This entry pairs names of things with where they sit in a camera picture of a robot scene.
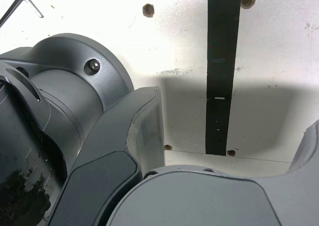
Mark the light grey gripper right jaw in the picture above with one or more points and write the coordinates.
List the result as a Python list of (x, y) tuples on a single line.
[(199, 201)]

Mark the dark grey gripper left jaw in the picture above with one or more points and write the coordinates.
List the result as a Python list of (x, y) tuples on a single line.
[(99, 161)]

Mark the black tape strip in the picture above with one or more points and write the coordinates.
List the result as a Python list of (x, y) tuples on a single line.
[(221, 61)]

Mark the metal hex key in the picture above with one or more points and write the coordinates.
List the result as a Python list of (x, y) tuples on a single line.
[(33, 6)]

